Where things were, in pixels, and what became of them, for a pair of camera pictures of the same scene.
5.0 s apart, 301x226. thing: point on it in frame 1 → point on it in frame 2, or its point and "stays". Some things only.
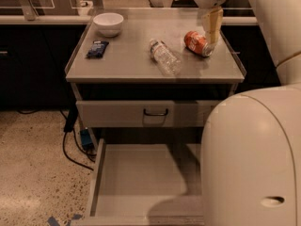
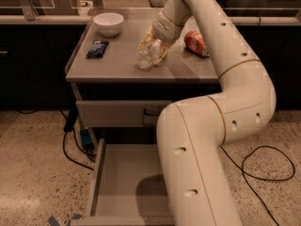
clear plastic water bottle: (166, 57) → (147, 55)
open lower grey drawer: (146, 185) stays
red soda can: (198, 43) stays
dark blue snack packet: (97, 50) stays
